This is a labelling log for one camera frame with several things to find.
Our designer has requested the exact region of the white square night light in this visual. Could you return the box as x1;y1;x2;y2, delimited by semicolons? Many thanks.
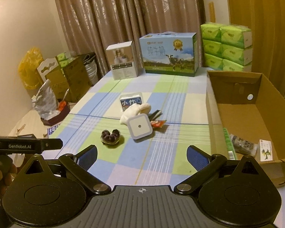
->
127;114;153;140

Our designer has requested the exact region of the white knit sock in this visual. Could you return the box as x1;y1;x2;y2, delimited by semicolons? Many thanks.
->
120;103;151;125

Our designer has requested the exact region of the crumpled white plastic bag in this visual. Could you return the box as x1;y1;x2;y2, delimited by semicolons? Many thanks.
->
32;79;59;120

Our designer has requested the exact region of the brown curtain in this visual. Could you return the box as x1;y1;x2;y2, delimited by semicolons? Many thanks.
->
55;0;205;76

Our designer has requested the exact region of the dark tray with items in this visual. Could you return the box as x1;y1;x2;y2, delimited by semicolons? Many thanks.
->
41;101;70;126

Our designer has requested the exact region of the blue milk carton case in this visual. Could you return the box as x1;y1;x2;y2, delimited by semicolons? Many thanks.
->
139;32;198;77

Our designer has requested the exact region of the red orange snack packet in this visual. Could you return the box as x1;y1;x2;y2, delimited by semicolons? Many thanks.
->
150;120;166;129

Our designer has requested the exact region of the open cardboard box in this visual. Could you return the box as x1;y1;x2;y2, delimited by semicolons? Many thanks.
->
206;71;285;187

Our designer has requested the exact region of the long white green box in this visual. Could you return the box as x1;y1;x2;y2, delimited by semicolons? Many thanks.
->
259;139;273;162

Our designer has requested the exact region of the brown cardboard boxes stack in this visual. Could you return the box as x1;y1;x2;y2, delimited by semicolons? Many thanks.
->
37;52;97;103

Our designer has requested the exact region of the black comb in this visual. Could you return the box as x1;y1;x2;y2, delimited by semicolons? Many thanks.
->
148;110;162;121

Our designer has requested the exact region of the green white small box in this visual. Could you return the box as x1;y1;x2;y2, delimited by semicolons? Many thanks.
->
223;128;237;160

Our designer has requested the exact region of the white beige product box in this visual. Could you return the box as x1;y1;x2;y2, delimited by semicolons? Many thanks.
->
106;41;138;80

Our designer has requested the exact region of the dark velvet scrunchie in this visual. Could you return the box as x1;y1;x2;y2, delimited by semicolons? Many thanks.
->
101;129;120;145

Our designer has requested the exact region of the checked bed sheet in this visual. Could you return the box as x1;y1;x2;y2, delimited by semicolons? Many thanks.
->
41;66;285;228

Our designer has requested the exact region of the green tissue pack stack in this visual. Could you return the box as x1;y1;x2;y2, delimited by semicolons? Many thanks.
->
201;22;253;72

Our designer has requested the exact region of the person's left hand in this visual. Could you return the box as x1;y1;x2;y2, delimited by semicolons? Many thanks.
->
0;155;17;197

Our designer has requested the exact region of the black items plastic bag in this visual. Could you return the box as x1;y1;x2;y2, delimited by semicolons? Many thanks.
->
230;134;257;157

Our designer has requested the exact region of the yellow plastic bag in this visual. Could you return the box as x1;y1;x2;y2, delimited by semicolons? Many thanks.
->
18;47;44;90

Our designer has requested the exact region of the blue white card pack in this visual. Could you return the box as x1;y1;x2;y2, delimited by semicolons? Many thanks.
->
119;94;143;111

